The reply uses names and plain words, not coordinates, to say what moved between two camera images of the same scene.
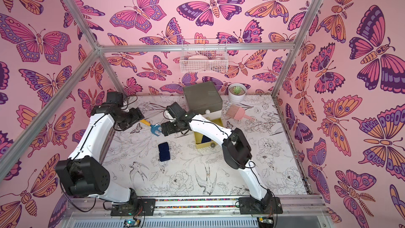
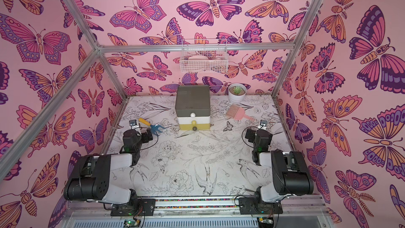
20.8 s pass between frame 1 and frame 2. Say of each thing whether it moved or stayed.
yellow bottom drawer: moved
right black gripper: moved
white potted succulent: stayed
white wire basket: stayed
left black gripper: moved
